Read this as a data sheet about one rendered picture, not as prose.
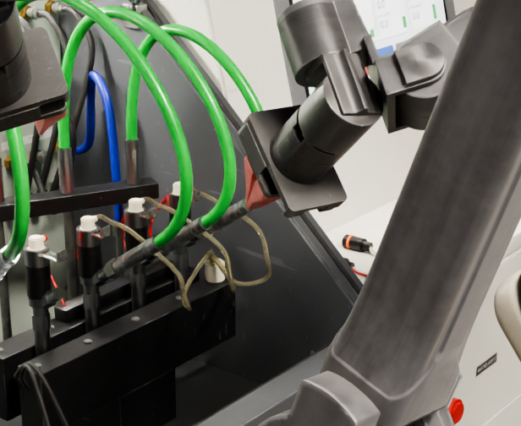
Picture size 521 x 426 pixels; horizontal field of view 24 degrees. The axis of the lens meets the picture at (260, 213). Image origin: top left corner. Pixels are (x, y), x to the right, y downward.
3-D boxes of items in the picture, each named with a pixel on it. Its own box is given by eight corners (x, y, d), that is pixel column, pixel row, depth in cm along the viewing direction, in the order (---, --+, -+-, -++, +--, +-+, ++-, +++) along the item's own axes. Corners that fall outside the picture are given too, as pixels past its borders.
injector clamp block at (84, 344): (48, 493, 140) (40, 373, 135) (-10, 464, 146) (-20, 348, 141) (236, 383, 165) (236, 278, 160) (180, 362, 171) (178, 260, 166)
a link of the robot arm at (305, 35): (452, 71, 100) (448, 115, 108) (406, -47, 104) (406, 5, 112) (310, 115, 100) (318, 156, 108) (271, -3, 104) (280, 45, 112)
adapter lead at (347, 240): (426, 264, 165) (426, 249, 165) (418, 269, 164) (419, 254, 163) (348, 244, 172) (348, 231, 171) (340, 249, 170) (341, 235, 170)
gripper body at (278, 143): (296, 113, 116) (333, 71, 110) (339, 209, 113) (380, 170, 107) (238, 122, 112) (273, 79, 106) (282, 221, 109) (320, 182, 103)
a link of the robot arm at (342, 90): (342, 120, 100) (398, 118, 102) (316, 48, 102) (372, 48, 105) (303, 161, 105) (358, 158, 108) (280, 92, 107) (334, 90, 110)
